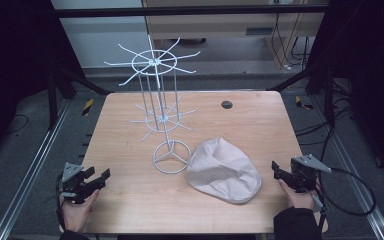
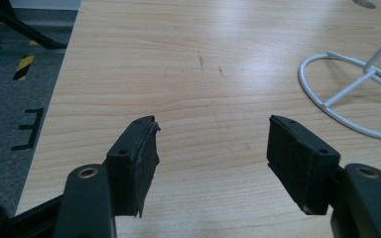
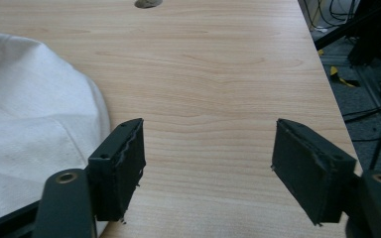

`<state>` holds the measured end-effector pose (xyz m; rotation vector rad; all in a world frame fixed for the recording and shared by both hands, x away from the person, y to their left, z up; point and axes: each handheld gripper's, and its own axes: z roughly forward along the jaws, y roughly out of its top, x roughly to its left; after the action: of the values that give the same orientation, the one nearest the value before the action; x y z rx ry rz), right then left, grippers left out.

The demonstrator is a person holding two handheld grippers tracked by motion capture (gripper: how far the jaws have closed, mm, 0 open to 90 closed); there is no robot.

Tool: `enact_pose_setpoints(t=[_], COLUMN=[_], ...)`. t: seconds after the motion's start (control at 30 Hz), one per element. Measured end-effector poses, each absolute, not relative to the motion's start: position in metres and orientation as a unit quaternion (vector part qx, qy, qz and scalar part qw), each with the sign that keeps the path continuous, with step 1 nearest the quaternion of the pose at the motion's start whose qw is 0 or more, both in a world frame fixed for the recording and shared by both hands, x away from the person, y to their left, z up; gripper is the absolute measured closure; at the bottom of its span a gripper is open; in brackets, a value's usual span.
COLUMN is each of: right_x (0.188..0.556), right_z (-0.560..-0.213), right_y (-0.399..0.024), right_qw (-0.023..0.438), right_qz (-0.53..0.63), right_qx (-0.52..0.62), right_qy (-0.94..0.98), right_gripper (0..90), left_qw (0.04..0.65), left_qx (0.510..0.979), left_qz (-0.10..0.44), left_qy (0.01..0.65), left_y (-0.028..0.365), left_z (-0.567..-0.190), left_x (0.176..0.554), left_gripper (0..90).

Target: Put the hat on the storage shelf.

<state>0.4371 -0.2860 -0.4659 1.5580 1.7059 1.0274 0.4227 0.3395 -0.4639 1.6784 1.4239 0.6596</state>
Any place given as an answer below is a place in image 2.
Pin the black metal stand leg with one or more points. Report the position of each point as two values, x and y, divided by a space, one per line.
10 23

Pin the yellow black floor tape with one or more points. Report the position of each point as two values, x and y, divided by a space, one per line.
24 65

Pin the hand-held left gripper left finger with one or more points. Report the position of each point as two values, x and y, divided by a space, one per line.
130 172

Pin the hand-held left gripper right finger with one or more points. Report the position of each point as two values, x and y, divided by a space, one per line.
306 165

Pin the black floor tape mark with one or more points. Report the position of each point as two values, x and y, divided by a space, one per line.
29 129

